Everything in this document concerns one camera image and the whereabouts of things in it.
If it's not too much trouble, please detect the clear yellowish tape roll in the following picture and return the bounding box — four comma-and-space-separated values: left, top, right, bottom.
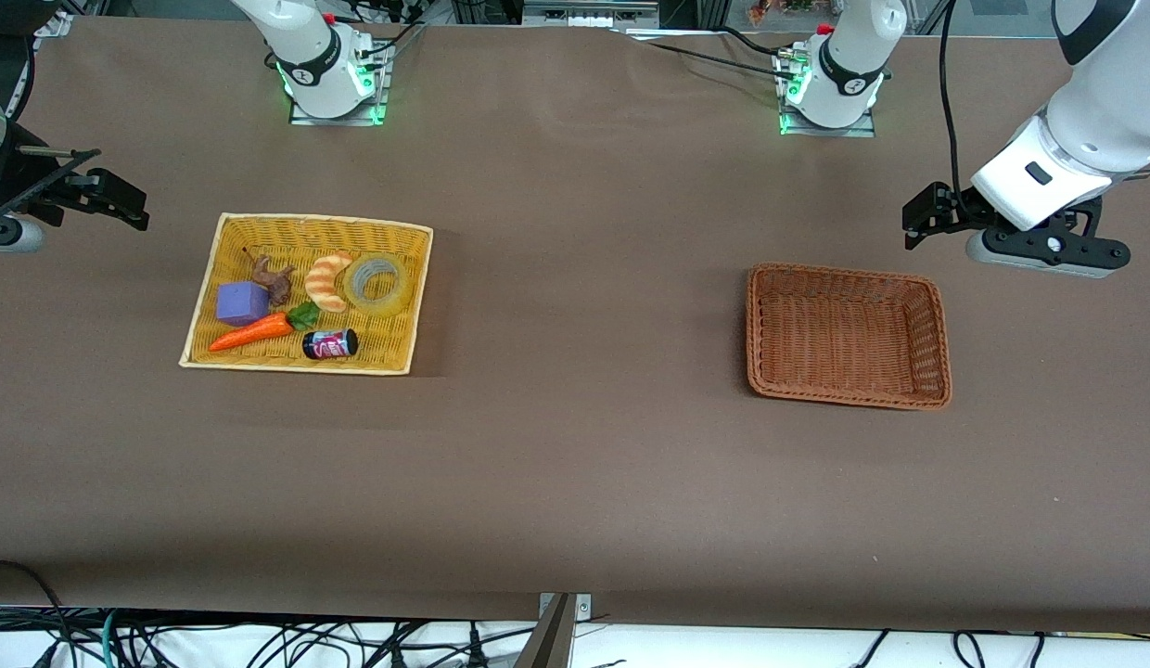
343, 255, 411, 318

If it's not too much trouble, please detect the brown wicker basket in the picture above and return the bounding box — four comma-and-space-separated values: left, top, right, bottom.
746, 263, 953, 411

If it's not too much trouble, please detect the purple foam cube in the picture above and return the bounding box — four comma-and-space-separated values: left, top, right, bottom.
216, 282, 271, 328

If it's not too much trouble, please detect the brown toy figure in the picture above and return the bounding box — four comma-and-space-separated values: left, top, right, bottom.
243, 247, 296, 307

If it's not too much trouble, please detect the orange toy carrot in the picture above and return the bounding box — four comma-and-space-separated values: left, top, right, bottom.
208, 302, 322, 353

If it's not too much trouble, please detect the striped toy croissant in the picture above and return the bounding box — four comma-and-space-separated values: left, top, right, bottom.
305, 252, 353, 314

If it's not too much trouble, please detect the black soda can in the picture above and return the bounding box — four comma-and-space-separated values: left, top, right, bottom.
302, 328, 360, 361

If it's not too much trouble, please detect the yellow wicker tray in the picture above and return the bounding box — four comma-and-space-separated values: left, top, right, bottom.
178, 212, 435, 377

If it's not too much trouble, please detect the grey metal equipment box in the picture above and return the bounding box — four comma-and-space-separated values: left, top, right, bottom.
522, 0, 662, 29

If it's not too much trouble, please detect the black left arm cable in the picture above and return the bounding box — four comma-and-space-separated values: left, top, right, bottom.
937, 0, 965, 200

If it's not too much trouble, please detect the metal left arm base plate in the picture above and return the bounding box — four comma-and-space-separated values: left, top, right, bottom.
777, 46, 878, 138

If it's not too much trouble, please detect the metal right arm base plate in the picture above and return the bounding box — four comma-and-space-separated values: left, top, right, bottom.
289, 42, 390, 126

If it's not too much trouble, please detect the black cable on table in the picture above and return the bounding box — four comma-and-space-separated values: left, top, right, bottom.
626, 28, 799, 80

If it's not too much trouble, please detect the black looped cable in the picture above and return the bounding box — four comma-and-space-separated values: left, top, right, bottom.
0, 559, 72, 668

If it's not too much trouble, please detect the metal table edge bracket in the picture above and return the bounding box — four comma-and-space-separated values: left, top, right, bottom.
515, 592, 593, 668

